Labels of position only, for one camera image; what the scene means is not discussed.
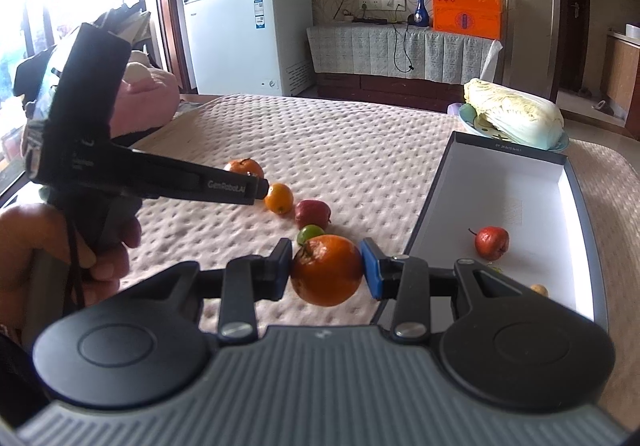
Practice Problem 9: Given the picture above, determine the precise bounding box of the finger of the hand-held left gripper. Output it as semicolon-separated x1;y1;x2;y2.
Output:
111;145;270;207

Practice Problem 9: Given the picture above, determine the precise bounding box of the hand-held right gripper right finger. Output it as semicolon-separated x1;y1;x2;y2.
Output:
359;237;551;345

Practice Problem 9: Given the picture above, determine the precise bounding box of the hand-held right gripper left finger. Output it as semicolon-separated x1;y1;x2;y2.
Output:
165;238;294;343

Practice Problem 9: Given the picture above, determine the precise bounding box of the orange with stem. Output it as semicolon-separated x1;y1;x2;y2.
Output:
223;158;265;182

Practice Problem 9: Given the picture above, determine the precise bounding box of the lime green fruit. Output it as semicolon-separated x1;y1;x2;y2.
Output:
297;224;326;247

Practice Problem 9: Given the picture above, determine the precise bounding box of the large deep orange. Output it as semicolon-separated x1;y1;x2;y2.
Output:
290;234;365;308

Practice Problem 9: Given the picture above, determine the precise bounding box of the dark red apple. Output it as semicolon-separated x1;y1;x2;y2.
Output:
294;199;332;232

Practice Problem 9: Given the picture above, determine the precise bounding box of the small yellow orange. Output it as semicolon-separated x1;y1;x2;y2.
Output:
264;183;294;215

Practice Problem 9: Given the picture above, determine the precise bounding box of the small red apple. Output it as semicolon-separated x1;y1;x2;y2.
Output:
468;226;510;261

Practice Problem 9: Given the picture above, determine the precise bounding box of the grey cardboard box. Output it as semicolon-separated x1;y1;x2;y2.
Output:
372;130;610;332

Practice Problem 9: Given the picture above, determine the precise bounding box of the person's left hand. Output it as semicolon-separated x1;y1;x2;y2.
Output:
0;203;144;328

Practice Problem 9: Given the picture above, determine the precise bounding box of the pink plush toy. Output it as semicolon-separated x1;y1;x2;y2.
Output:
107;51;181;143

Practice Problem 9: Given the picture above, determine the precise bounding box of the beige quilted bedspread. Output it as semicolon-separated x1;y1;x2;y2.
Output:
0;93;640;427

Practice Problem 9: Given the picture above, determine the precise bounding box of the white chest freezer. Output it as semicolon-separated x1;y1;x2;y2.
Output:
182;0;314;97

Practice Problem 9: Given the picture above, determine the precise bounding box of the light blue plate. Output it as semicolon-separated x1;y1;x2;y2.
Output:
458;103;570;153

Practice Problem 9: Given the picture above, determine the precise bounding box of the dark wooden television cabinet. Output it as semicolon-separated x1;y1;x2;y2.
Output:
312;70;476;114

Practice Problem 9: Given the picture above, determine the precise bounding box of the pale lace cabinet cloth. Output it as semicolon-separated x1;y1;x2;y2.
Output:
306;22;501;83

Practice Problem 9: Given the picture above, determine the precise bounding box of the napa cabbage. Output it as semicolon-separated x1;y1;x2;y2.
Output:
463;78;565;150

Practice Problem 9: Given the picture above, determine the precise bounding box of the blue glass bottle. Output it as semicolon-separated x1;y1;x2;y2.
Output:
407;0;430;28

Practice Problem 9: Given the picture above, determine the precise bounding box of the orange gift box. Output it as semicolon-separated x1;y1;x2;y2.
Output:
429;0;502;39

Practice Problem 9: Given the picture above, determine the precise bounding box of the wooden kitchen cabinet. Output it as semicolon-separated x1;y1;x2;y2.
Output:
602;28;640;128

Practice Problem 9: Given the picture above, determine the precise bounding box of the dark wooden door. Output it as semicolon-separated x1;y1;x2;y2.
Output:
557;0;601;92

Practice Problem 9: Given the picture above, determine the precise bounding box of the black cable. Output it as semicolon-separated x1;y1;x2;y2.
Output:
391;23;417;73

